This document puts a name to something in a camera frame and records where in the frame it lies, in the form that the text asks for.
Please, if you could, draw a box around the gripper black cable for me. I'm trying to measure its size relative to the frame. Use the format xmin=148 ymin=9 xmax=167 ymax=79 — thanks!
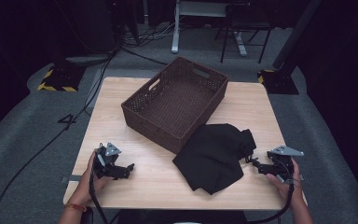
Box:
xmin=88 ymin=169 xmax=110 ymax=224
xmin=245 ymin=181 xmax=296 ymax=224

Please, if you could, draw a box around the orange bracelet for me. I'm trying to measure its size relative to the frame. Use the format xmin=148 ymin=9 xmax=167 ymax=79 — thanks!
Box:
xmin=63 ymin=203 xmax=89 ymax=213

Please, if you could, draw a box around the long black floor cable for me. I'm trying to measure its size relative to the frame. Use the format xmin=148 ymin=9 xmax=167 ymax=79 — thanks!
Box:
xmin=0 ymin=55 xmax=115 ymax=224

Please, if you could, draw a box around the person's left hand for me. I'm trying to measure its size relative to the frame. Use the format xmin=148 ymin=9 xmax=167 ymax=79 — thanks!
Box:
xmin=69 ymin=149 xmax=113 ymax=207

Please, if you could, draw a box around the black slanted stand pole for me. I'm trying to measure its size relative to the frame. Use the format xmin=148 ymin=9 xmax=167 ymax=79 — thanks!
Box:
xmin=271 ymin=0 xmax=324 ymax=71

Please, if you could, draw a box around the person's right hand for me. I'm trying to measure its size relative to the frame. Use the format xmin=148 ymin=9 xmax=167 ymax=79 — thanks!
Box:
xmin=265 ymin=158 xmax=308 ymax=210

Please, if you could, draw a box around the brown woven basket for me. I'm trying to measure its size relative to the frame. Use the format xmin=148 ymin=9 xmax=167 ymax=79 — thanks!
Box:
xmin=120 ymin=56 xmax=230 ymax=155

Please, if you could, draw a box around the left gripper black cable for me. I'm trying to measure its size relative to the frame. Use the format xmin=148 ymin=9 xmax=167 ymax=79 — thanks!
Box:
xmin=88 ymin=169 xmax=110 ymax=224

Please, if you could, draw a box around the bundle of floor cables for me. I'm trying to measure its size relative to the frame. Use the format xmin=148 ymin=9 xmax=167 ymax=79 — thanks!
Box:
xmin=120 ymin=21 xmax=181 ymax=49

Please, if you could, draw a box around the white desk frame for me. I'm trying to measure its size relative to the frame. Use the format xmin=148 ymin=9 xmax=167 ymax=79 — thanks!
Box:
xmin=171 ymin=0 xmax=250 ymax=58

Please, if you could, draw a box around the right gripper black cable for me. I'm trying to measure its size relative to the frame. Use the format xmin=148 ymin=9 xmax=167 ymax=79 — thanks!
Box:
xmin=245 ymin=181 xmax=296 ymax=224

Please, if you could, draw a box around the black cloth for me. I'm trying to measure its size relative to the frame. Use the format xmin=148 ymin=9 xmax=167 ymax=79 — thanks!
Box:
xmin=172 ymin=122 xmax=257 ymax=196

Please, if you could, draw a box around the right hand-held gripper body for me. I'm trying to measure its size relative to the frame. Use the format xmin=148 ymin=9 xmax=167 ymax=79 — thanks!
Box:
xmin=258 ymin=145 xmax=305 ymax=183

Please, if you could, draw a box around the striped black stand base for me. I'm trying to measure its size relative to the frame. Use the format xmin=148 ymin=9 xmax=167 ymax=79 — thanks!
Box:
xmin=36 ymin=63 xmax=87 ymax=93
xmin=256 ymin=68 xmax=300 ymax=95

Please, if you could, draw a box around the black metal stool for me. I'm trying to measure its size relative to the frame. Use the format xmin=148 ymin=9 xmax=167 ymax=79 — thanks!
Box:
xmin=214 ymin=2 xmax=274 ymax=65

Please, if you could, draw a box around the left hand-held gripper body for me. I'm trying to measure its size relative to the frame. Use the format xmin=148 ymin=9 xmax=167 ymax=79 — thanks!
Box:
xmin=92 ymin=142 xmax=122 ymax=180

